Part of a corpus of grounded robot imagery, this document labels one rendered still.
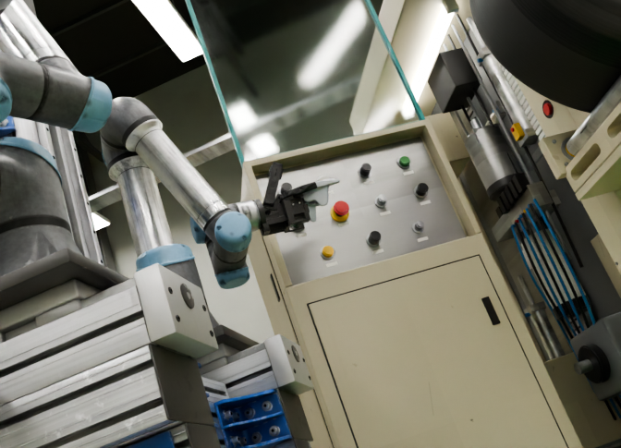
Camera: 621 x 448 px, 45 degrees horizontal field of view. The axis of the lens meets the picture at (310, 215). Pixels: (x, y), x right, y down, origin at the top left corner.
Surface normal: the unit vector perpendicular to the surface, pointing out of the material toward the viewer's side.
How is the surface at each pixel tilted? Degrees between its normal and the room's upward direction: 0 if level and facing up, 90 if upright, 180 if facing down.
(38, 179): 91
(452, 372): 90
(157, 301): 90
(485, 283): 90
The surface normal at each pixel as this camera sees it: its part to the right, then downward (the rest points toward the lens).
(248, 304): -0.25, -0.32
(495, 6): -0.93, 0.28
